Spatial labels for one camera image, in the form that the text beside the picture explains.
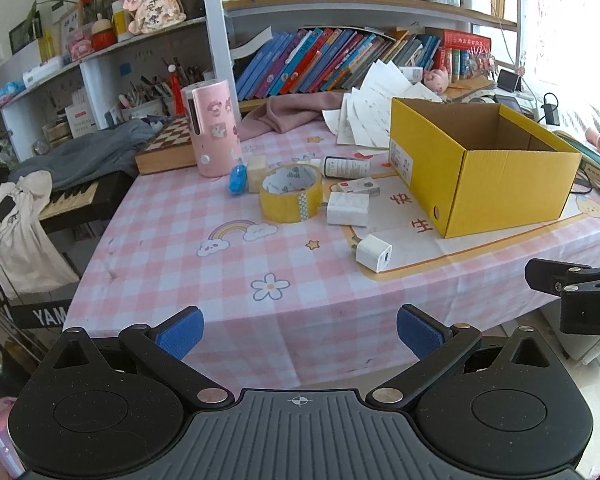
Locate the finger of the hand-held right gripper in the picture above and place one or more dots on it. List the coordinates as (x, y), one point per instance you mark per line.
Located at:
(550, 274)

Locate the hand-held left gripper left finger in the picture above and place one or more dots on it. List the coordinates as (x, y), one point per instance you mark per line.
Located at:
(180, 332)

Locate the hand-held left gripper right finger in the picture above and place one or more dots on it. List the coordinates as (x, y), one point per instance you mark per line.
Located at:
(420, 330)

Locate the small white cube charger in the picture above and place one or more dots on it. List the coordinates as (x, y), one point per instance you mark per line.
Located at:
(372, 252)

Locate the yellow cardboard box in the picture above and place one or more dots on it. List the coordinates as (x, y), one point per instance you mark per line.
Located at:
(505, 190)

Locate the large white charger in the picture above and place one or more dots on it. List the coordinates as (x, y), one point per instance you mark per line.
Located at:
(347, 209)

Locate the small white red-label box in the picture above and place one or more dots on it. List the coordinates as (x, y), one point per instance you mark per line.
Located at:
(360, 186)

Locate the yellow tape roll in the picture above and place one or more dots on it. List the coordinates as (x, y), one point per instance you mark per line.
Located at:
(280, 207)

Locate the small blue plastic toy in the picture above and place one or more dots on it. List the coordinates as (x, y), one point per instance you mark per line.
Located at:
(237, 179)

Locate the beige rectangular block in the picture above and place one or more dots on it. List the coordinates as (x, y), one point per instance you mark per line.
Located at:
(256, 175)

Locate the white spray bottle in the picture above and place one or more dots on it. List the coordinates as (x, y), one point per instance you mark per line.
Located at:
(347, 166)

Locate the pink checkered cloth desktop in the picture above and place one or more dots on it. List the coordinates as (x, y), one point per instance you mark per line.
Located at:
(180, 260)

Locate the stack of worn books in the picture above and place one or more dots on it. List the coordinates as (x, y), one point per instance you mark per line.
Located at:
(597, 165)

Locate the black power adapter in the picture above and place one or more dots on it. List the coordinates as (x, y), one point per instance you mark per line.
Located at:
(551, 112)

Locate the black electronic keyboard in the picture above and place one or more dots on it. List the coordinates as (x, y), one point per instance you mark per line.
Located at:
(115, 195)

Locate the black smartphone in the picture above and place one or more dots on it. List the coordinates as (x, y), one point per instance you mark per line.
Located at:
(509, 103)

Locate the white garment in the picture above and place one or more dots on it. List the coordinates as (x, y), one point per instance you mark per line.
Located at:
(20, 240)

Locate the wooden chessboard box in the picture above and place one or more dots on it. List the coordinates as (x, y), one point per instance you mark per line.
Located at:
(165, 147)

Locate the phone on stand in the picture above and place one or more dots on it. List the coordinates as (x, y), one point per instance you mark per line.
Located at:
(509, 81)

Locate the grey cloth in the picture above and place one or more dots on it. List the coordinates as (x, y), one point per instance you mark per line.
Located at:
(90, 155)

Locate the pink cylinder container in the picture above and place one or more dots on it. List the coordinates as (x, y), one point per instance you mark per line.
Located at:
(215, 130)

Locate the pink pig plush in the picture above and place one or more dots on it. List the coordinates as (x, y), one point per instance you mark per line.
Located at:
(436, 80)

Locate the pile of white papers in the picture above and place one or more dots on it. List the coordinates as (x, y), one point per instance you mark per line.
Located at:
(370, 110)

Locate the cup of pens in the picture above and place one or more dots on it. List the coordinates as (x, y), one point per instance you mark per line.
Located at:
(145, 102)

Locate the white box with code label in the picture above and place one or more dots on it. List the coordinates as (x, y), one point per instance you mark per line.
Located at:
(411, 74)

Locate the thick red dictionary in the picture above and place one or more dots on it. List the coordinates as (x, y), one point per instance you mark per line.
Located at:
(465, 40)

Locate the pink cloth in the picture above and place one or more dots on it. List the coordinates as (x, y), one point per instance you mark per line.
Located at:
(290, 110)

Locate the row of colourful books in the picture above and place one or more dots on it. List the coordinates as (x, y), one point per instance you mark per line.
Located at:
(305, 60)

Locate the white bookshelf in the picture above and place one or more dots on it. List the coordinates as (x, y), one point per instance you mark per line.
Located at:
(215, 35)

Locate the red round jar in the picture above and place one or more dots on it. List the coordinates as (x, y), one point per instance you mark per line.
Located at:
(104, 37)

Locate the pink floral figurine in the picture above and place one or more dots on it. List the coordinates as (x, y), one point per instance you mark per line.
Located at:
(155, 2)

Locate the wall poster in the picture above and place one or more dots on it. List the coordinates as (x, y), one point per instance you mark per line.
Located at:
(560, 20)

